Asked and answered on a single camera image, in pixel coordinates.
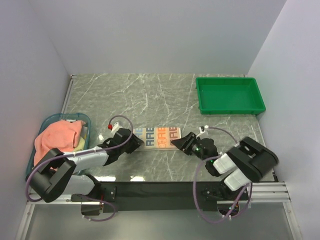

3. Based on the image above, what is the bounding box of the green plastic tray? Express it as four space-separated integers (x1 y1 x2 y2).
195 77 266 115

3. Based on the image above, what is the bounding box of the salmon pink towel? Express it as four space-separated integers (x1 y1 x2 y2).
33 120 85 166

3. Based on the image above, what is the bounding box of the aluminium mounting rail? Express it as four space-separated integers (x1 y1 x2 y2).
25 176 290 203

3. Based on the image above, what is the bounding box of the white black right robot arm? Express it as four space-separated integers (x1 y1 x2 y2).
171 132 279 201

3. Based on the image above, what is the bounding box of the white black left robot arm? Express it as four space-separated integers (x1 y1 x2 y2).
25 128 144 203

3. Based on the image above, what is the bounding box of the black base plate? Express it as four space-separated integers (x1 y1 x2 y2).
71 181 240 216

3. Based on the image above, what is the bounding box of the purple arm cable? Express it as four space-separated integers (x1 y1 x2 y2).
194 126 253 224
25 114 135 222

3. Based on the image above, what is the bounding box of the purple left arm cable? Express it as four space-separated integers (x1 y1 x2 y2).
25 114 135 222

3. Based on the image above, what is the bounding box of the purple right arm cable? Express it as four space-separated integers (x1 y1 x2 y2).
194 126 253 224

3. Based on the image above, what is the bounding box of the yellow green patterned towel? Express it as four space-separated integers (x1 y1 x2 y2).
73 130 87 152

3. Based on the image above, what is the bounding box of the colourful striped rabbit towel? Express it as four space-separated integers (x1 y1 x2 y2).
133 126 182 151

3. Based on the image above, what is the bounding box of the teal plastic basket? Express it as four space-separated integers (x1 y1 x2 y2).
26 113 91 176

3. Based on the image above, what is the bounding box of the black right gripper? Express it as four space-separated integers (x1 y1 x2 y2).
171 131 209 164

